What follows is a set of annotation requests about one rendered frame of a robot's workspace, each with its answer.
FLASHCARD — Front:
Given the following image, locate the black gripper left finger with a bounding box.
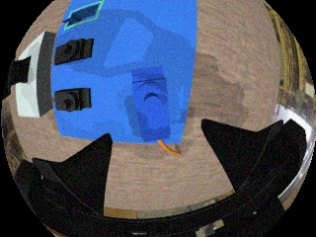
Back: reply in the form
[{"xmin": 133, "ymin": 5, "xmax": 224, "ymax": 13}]
[{"xmin": 32, "ymin": 133, "xmax": 114, "ymax": 216}]

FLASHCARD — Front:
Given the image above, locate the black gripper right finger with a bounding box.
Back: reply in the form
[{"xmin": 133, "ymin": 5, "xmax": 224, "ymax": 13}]
[{"xmin": 201, "ymin": 118, "xmax": 283, "ymax": 193}]

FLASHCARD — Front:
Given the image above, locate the blue flat platform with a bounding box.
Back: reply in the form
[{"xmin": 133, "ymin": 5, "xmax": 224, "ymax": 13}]
[{"xmin": 51, "ymin": 0, "xmax": 198, "ymax": 143}]

